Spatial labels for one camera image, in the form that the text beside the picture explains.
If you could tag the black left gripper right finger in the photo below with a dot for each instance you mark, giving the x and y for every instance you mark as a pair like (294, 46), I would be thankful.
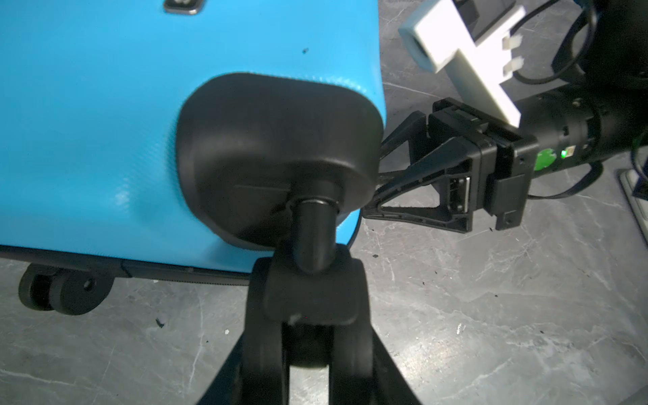
(390, 387)

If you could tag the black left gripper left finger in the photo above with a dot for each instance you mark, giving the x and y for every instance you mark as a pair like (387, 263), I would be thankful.
(225, 389)

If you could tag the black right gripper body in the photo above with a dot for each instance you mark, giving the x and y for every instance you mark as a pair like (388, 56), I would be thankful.
(489, 165)

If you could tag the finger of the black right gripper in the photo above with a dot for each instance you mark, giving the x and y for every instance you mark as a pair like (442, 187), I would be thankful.
(414, 132)
(435, 191)

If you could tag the blue hard-shell suitcase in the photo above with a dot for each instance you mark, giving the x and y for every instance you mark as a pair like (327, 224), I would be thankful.
(200, 141)

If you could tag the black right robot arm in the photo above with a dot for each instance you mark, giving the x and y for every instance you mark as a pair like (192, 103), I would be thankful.
(605, 54)

